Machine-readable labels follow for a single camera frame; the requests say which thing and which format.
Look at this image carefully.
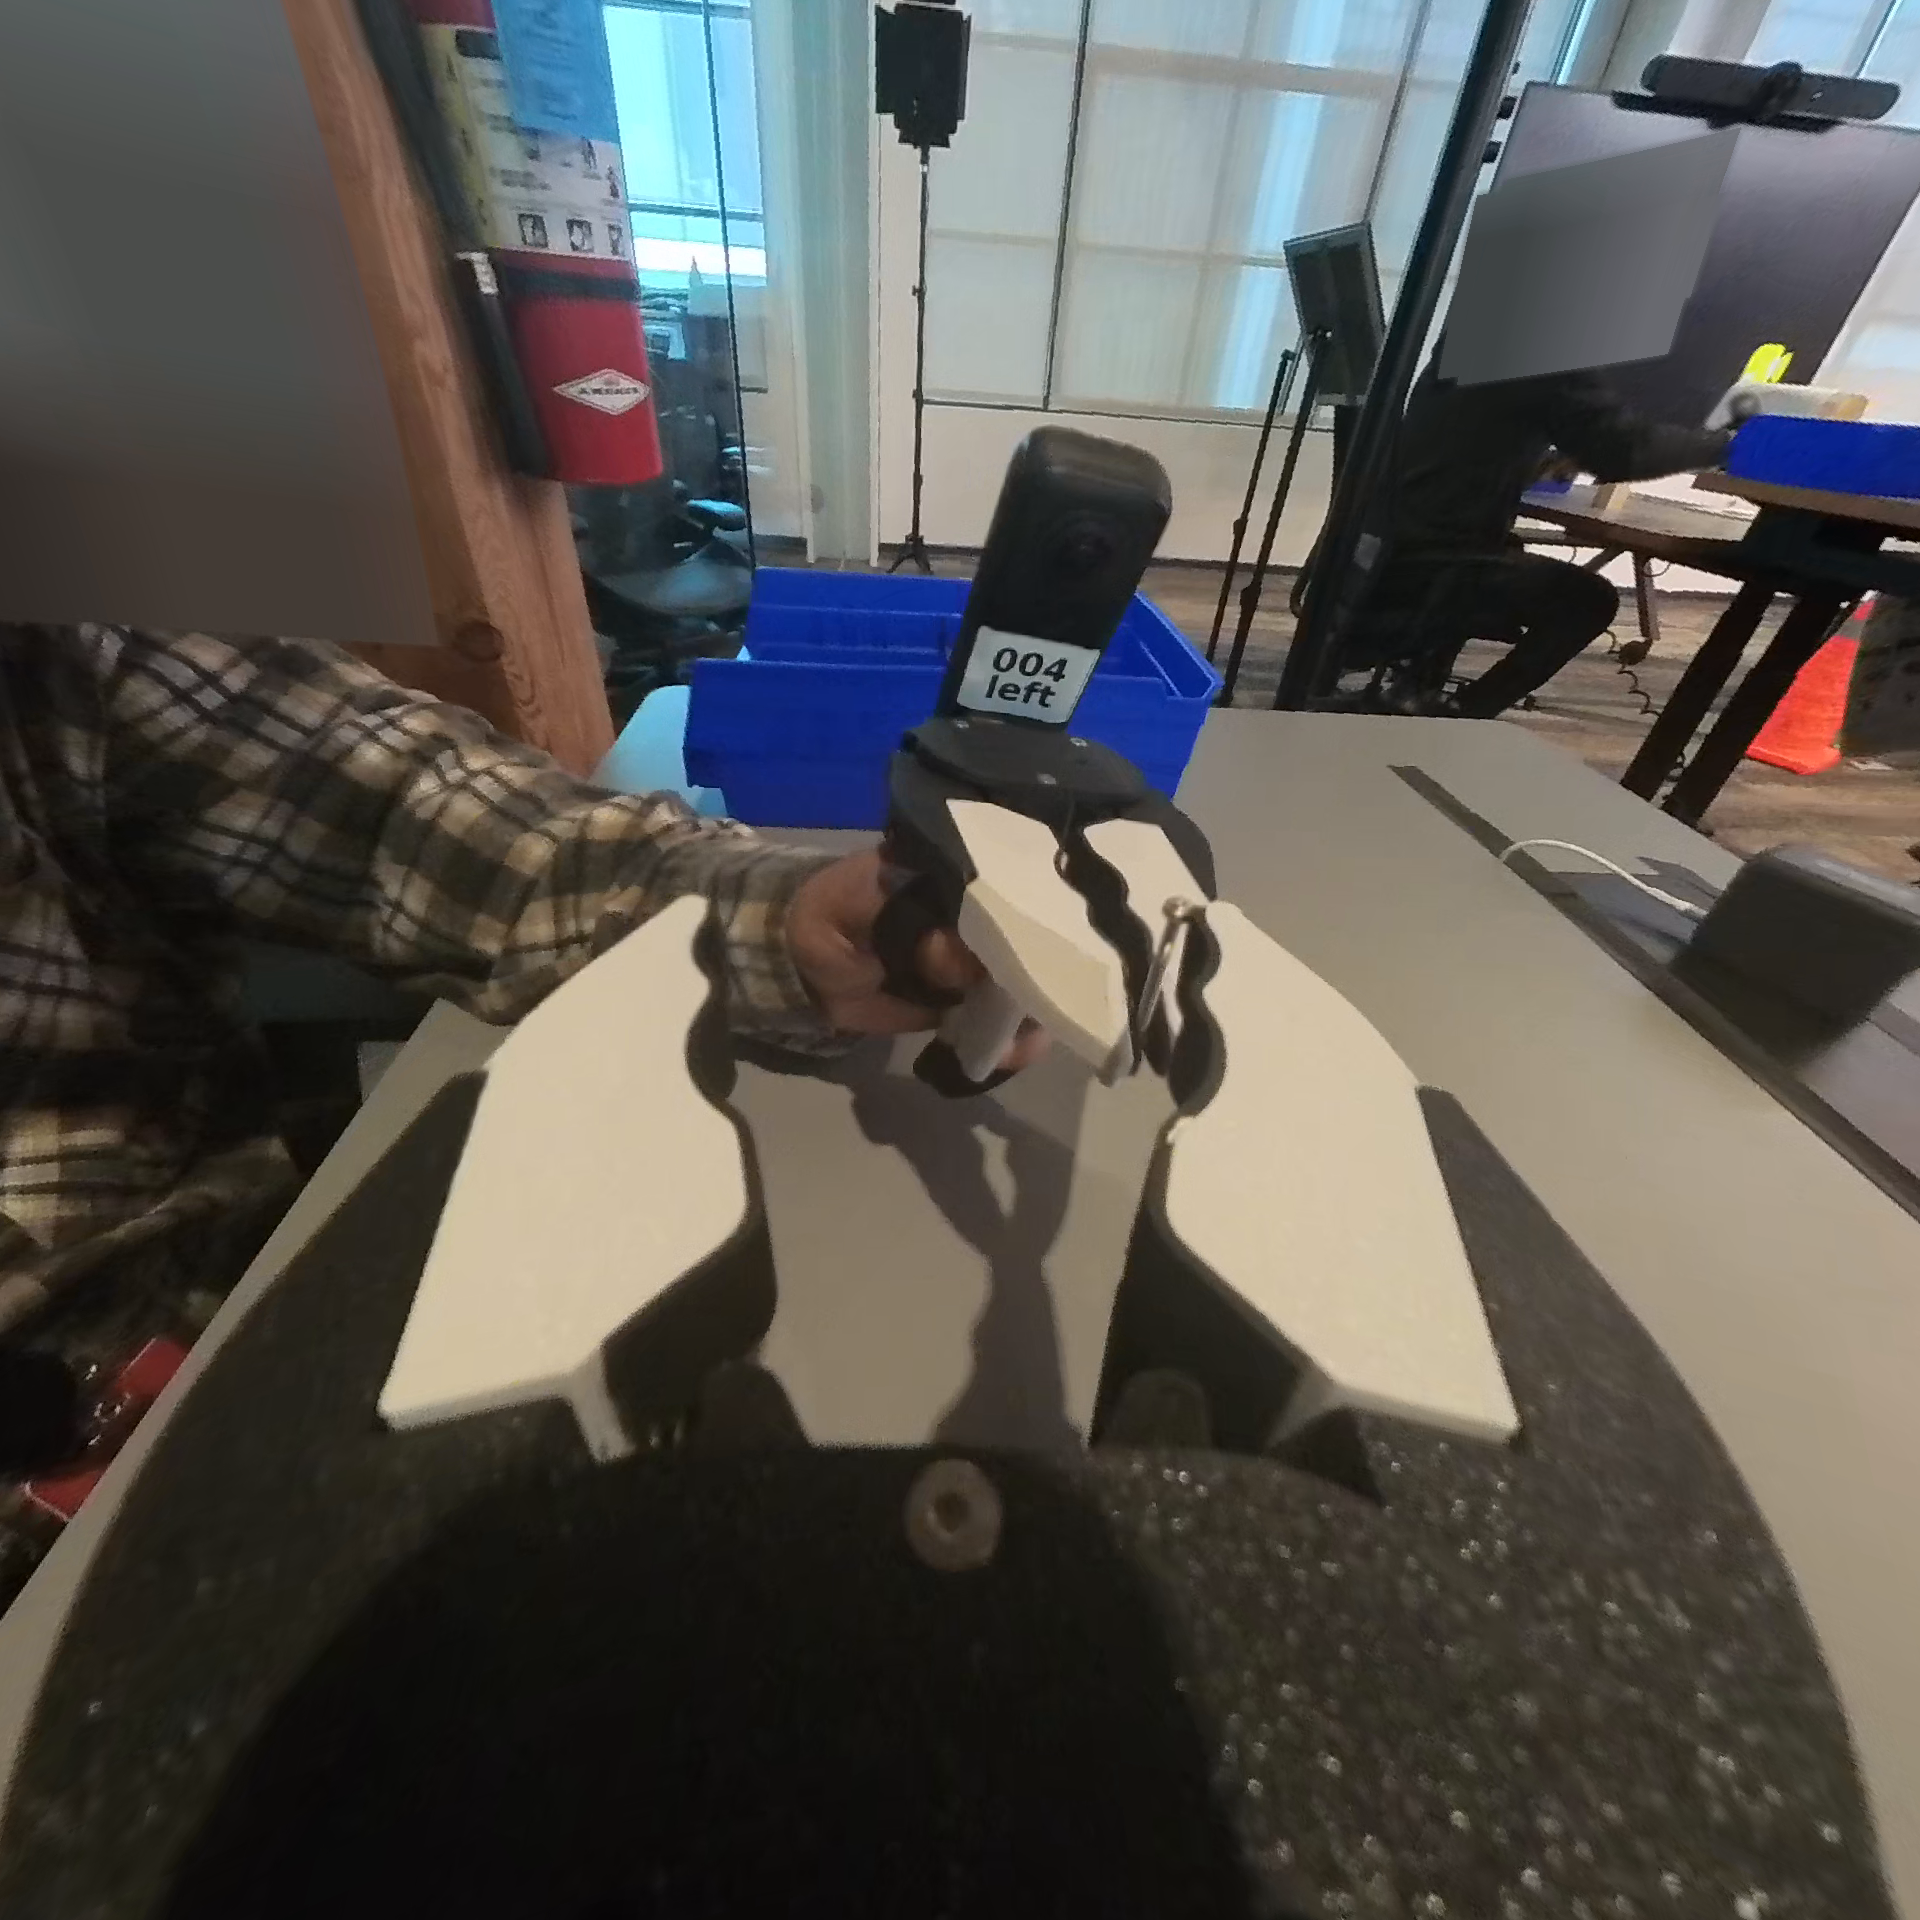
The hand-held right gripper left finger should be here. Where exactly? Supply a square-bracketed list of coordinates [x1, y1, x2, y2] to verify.
[374, 895, 810, 1464]

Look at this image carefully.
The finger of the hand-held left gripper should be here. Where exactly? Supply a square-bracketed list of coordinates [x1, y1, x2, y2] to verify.
[943, 797, 1143, 1087]
[1068, 837, 1174, 1077]

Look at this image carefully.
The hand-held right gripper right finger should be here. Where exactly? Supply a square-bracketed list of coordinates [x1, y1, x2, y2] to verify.
[1087, 895, 1519, 1448]

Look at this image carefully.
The small metal bolt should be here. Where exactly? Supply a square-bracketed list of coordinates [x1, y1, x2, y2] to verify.
[1141, 895, 1201, 1044]

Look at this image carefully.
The blue plastic bin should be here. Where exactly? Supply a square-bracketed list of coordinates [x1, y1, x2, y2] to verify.
[687, 567, 1220, 833]

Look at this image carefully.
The person's left forearm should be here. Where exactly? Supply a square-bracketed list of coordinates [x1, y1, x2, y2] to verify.
[0, 621, 847, 1058]

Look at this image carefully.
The person's left hand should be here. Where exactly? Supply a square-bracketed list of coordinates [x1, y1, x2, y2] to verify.
[786, 854, 1045, 1077]

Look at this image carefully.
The black office chair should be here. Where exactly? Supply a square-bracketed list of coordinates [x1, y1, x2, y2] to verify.
[599, 490, 756, 676]

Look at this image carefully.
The red packet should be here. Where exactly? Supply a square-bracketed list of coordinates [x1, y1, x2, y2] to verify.
[22, 1332, 194, 1520]

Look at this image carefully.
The dark grey power box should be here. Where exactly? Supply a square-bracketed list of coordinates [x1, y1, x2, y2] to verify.
[1669, 844, 1920, 1069]

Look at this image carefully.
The small monitor on tripod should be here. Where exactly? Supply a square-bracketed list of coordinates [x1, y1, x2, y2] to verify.
[1210, 222, 1392, 706]

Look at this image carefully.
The red fire extinguisher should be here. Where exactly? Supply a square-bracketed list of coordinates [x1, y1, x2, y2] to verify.
[406, 0, 664, 487]

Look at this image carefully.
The black metal pole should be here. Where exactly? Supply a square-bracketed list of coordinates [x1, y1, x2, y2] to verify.
[1271, 0, 1565, 713]

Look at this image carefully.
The black light panel on stand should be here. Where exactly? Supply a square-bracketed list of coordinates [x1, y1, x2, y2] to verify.
[872, 0, 974, 578]

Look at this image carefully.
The wooden desk with black legs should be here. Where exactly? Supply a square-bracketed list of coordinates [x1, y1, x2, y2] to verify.
[1514, 471, 1920, 833]

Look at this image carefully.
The blue paper notice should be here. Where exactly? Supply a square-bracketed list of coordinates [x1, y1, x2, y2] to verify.
[492, 0, 620, 140]

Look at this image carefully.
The blue tray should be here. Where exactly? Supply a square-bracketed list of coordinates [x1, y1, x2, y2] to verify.
[1725, 410, 1920, 493]

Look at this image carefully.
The large black monitor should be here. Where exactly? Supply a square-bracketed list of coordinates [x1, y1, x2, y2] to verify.
[1476, 81, 1920, 437]

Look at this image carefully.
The black webcam bar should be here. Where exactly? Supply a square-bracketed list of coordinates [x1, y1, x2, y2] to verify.
[1608, 53, 1901, 134]

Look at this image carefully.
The dark table cable channel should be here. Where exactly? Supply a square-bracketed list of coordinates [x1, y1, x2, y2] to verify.
[1385, 760, 1920, 1221]

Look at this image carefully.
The white cable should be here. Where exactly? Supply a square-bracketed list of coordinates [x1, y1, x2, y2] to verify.
[1497, 837, 1713, 921]

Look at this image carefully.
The wooden post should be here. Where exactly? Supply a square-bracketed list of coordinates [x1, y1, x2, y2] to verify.
[286, 0, 620, 780]

